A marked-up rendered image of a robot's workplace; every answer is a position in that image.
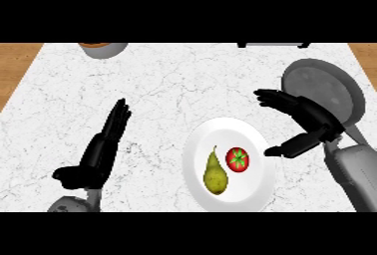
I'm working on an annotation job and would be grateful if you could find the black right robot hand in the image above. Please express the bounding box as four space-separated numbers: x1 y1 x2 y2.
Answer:
252 88 346 159

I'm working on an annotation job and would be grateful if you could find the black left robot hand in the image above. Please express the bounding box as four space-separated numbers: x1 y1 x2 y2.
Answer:
52 98 135 191

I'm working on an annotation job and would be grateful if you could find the grey frying pan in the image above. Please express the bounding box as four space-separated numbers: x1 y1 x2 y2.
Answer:
280 58 374 147

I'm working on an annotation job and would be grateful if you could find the white plate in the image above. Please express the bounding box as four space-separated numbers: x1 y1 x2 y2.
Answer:
182 117 278 213

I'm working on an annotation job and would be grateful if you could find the yellow-green pear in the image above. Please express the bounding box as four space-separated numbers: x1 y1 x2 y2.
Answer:
202 144 230 196

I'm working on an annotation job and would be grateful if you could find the red tomato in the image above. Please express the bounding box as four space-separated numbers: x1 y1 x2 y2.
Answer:
224 146 252 173

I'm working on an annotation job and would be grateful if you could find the pale appliance with black feet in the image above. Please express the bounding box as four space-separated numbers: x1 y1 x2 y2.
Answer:
236 43 312 50

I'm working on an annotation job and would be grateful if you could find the grey bowl with brown rim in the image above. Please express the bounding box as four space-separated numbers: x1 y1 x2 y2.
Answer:
79 43 131 60

